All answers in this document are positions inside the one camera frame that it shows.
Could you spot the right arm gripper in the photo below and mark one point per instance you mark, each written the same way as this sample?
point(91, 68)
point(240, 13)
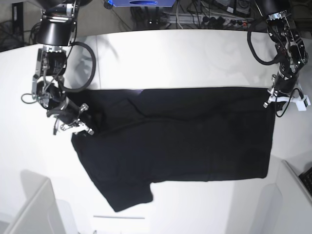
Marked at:
point(70, 114)

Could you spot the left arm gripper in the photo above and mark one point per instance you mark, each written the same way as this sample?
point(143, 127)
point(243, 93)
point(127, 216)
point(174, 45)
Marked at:
point(282, 84)

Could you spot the black T-shirt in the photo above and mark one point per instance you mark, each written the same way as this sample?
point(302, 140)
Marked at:
point(152, 136)

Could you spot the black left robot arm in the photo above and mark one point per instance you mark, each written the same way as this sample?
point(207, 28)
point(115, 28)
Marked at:
point(291, 52)

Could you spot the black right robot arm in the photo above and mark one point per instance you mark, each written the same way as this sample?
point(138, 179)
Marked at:
point(58, 29)

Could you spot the black keyboard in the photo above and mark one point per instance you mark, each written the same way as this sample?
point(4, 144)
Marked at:
point(306, 178)

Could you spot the white left partition panel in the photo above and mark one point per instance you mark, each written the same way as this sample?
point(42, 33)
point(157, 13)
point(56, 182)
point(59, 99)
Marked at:
point(39, 214)

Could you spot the blue box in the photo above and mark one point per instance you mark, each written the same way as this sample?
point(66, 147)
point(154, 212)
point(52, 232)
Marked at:
point(147, 3)

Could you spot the white power strip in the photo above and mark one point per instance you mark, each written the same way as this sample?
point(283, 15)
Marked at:
point(205, 19)

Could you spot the black left speaker box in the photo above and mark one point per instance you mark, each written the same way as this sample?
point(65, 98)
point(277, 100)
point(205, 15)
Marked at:
point(17, 18)

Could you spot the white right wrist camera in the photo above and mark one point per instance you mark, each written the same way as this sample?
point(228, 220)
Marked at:
point(56, 128)

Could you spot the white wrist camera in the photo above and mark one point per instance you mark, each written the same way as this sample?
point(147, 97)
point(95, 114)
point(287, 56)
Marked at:
point(56, 128)
point(301, 103)

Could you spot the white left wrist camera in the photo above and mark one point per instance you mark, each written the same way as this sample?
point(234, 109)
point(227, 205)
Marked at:
point(301, 103)

